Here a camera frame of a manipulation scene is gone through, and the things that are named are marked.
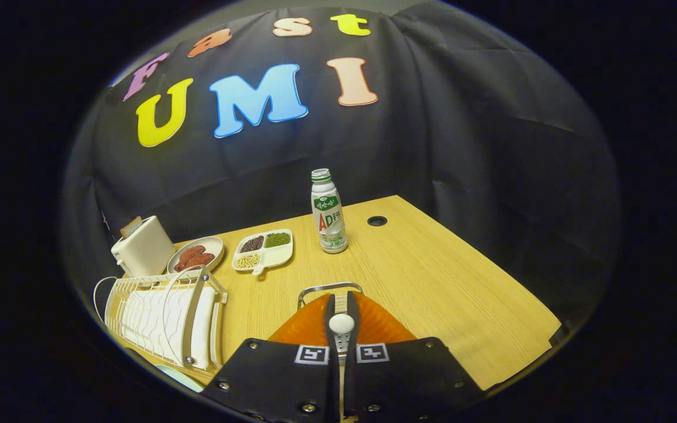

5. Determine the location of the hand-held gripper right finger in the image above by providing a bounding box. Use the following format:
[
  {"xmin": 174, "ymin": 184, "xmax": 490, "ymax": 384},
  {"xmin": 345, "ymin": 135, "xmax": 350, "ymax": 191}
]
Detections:
[{"xmin": 341, "ymin": 291, "xmax": 486, "ymax": 423}]

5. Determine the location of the white wire dish rack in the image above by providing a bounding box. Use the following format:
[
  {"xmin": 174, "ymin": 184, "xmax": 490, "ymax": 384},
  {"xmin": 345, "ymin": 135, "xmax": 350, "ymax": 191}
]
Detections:
[{"xmin": 93, "ymin": 267, "xmax": 229, "ymax": 371}]

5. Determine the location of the checked-handle metal spoon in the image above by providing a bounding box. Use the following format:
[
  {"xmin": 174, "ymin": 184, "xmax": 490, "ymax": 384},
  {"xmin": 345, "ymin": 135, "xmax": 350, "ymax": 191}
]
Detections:
[{"xmin": 328, "ymin": 292, "xmax": 356, "ymax": 423}]

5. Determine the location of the white green-label drink bottle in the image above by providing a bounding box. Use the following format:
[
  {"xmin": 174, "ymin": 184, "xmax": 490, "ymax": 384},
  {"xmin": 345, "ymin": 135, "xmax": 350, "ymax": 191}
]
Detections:
[{"xmin": 311, "ymin": 169, "xmax": 349, "ymax": 254}]

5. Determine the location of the metal wire basket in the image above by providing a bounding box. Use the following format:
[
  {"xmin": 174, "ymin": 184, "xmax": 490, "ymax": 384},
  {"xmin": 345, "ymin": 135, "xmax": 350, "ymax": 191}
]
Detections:
[{"xmin": 297, "ymin": 282, "xmax": 365, "ymax": 311}]

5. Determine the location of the black backdrop cloth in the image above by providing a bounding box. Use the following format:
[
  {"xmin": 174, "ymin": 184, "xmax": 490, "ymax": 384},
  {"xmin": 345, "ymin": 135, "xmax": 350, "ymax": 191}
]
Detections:
[{"xmin": 62, "ymin": 6, "xmax": 621, "ymax": 330}]

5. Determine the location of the white toaster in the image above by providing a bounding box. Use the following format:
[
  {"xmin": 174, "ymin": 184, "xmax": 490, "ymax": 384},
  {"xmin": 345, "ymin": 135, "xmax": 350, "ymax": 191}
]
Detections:
[{"xmin": 110, "ymin": 216, "xmax": 176, "ymax": 278}]

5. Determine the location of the small beige dish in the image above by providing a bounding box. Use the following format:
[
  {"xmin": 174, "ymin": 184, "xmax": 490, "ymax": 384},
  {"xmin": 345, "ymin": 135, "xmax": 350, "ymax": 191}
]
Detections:
[{"xmin": 166, "ymin": 236, "xmax": 225, "ymax": 274}]

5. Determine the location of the white divided snack dish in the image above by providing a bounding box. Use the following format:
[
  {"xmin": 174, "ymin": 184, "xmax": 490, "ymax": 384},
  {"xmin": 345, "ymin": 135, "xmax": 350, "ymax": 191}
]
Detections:
[{"xmin": 232, "ymin": 229, "xmax": 294, "ymax": 276}]

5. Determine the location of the pale green plate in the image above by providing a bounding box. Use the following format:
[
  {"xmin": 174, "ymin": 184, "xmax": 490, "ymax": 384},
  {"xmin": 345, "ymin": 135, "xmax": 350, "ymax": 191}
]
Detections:
[{"xmin": 153, "ymin": 363, "xmax": 205, "ymax": 393}]

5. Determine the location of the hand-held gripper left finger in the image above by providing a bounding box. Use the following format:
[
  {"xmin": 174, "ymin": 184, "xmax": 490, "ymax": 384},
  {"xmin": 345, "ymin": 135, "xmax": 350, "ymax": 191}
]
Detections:
[{"xmin": 200, "ymin": 292, "xmax": 339, "ymax": 423}]

